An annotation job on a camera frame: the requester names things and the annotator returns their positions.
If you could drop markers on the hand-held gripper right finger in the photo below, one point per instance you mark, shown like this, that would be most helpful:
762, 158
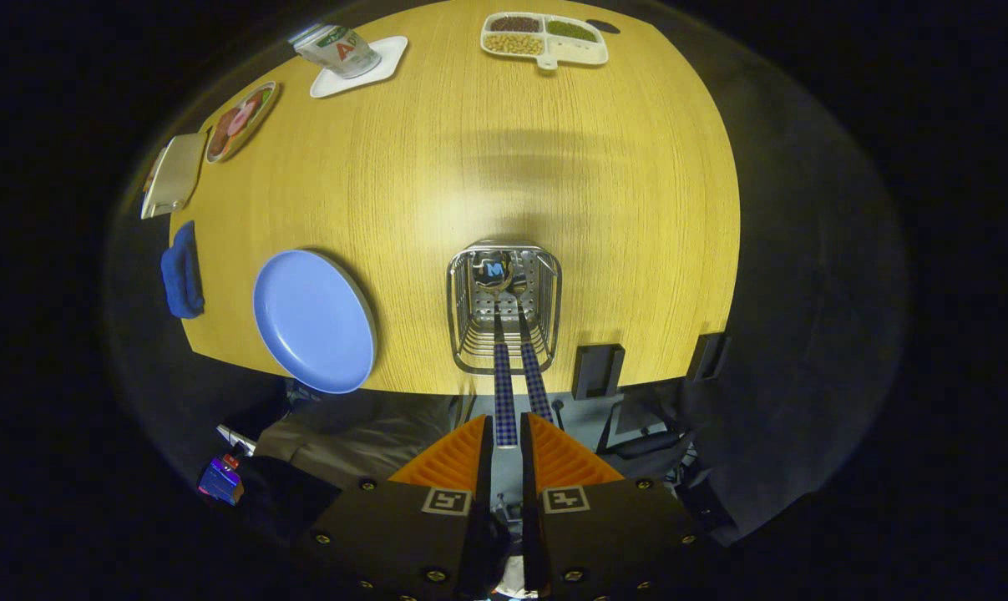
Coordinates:
529, 484

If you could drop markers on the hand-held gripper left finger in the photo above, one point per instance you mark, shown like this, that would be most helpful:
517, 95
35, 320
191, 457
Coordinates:
480, 476

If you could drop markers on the dark chair base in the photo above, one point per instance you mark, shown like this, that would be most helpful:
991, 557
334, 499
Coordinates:
637, 434

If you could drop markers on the person's khaki trousers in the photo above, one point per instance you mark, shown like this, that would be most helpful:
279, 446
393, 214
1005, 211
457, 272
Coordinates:
345, 434

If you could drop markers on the person's dark sleeve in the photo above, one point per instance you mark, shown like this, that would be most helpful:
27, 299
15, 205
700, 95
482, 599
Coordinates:
291, 497

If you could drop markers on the blue round plate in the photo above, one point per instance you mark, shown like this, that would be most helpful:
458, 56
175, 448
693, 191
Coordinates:
311, 321

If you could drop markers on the white shoe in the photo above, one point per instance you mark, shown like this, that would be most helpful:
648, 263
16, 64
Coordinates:
236, 438

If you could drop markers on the smartphone with lit screen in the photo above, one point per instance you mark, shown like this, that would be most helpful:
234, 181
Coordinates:
220, 482

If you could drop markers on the blue folded cloth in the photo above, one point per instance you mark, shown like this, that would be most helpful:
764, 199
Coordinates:
182, 280

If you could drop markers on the white square coaster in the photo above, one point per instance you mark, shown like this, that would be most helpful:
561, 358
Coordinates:
336, 84

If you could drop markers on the oval plate of food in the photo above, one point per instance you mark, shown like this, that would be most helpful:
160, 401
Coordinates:
240, 121

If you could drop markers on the white toaster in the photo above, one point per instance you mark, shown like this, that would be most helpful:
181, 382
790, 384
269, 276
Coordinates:
178, 171

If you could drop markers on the white divided snack tray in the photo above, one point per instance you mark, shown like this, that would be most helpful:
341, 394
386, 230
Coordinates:
579, 52

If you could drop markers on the white bottle green cap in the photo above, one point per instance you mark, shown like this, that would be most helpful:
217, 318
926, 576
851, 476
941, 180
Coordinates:
345, 52

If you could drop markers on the black table bracket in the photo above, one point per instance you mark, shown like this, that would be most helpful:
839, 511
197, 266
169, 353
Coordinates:
708, 357
597, 371

